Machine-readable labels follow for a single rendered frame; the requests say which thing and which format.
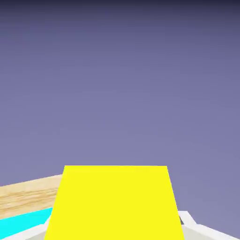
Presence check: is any small yellow cube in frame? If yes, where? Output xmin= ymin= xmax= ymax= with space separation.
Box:
xmin=44 ymin=165 xmax=186 ymax=240

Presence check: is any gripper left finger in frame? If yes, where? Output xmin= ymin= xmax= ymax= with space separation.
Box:
xmin=3 ymin=217 xmax=51 ymax=240

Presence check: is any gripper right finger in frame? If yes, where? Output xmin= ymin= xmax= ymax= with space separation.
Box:
xmin=177 ymin=210 xmax=240 ymax=240

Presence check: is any large cyan box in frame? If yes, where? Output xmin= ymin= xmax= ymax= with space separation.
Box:
xmin=0 ymin=207 xmax=53 ymax=240

